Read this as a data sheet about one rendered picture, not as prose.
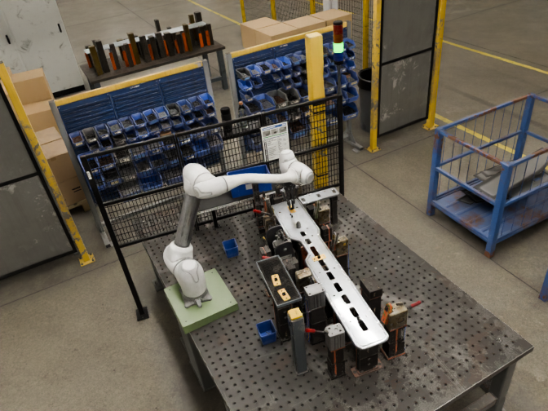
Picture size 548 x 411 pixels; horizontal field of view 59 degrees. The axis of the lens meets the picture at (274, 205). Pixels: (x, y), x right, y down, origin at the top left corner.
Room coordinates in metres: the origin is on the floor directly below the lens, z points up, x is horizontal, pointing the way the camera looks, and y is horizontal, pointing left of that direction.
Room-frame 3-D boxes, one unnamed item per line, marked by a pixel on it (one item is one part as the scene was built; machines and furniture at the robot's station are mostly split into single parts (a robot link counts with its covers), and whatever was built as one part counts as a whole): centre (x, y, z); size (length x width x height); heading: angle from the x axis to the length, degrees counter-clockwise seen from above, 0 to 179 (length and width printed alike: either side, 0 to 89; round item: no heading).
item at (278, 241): (2.28, -0.01, 0.94); 0.18 x 0.13 x 0.49; 15
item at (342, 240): (2.33, -0.39, 0.87); 0.12 x 0.09 x 0.35; 105
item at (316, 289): (1.87, -0.16, 0.90); 0.13 x 0.10 x 0.41; 105
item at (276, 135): (3.24, -0.07, 1.30); 0.23 x 0.02 x 0.31; 105
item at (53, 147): (4.95, 2.67, 0.52); 1.21 x 0.81 x 1.05; 29
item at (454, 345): (2.46, -0.07, 0.68); 2.56 x 1.61 x 0.04; 25
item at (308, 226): (2.21, -0.25, 1.00); 1.38 x 0.22 x 0.02; 15
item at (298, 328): (1.67, -0.04, 0.92); 0.08 x 0.08 x 0.44; 15
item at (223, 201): (3.05, 0.19, 1.01); 0.90 x 0.22 x 0.03; 105
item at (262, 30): (6.31, -0.55, 0.67); 1.20 x 0.80 x 1.35; 117
